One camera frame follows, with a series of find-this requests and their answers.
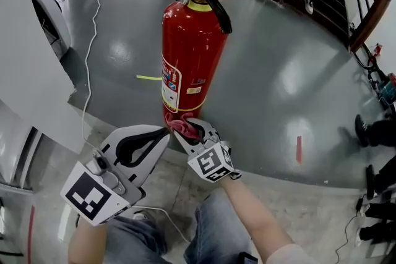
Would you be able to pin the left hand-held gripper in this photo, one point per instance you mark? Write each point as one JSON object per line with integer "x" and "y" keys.
{"x": 86, "y": 194}

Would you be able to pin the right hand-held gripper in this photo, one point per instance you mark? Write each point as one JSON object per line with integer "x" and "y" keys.
{"x": 210, "y": 162}

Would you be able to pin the pink wiping cloth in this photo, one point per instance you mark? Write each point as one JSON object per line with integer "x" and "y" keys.
{"x": 179, "y": 126}

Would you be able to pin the red fire extinguisher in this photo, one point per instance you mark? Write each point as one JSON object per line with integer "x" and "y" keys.
{"x": 191, "y": 55}

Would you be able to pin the person's left forearm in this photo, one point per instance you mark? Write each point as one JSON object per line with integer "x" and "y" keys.
{"x": 88, "y": 244}

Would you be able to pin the person's right forearm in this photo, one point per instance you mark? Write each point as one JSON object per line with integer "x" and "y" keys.
{"x": 253, "y": 219}

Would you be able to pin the person's left shoe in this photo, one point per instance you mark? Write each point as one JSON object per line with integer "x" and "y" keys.
{"x": 143, "y": 215}

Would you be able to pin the person's blue jeans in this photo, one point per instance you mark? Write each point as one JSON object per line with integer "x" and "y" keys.
{"x": 216, "y": 225}

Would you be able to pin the short red floor tape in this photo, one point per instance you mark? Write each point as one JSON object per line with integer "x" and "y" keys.
{"x": 299, "y": 150}

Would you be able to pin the white curved cabinet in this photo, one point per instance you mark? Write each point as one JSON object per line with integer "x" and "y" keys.
{"x": 15, "y": 145}

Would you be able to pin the long red floor tape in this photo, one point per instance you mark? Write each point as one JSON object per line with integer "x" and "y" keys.
{"x": 31, "y": 235}

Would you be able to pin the black rectangular device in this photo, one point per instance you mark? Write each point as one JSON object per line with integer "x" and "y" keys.
{"x": 247, "y": 258}

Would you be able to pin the person's light grey shirt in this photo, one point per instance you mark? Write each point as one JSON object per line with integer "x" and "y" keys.
{"x": 290, "y": 255}

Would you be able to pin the white rounded stand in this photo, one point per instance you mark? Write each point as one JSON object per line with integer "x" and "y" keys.
{"x": 54, "y": 15}

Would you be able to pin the teal and red vacuum cleaner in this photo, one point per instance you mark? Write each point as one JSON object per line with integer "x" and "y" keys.
{"x": 386, "y": 91}

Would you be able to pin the small red standing tool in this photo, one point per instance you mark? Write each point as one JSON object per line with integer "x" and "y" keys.
{"x": 377, "y": 49}

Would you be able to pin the brown wooden newel post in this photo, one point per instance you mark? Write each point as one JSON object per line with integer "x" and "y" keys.
{"x": 371, "y": 18}

